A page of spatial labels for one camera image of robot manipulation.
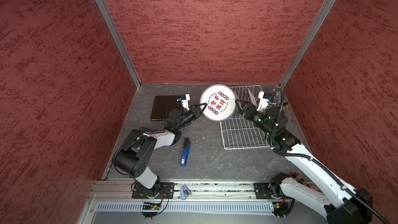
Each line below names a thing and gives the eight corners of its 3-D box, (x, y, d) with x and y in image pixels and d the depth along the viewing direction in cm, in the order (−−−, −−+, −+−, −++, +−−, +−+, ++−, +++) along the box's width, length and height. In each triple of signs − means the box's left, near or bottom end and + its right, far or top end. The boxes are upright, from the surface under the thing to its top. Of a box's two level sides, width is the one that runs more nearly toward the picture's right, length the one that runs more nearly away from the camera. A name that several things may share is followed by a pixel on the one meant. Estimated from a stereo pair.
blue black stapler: (180, 166, 84) (179, 163, 80) (185, 141, 93) (184, 137, 89) (186, 167, 83) (185, 164, 79) (191, 141, 93) (190, 138, 89)
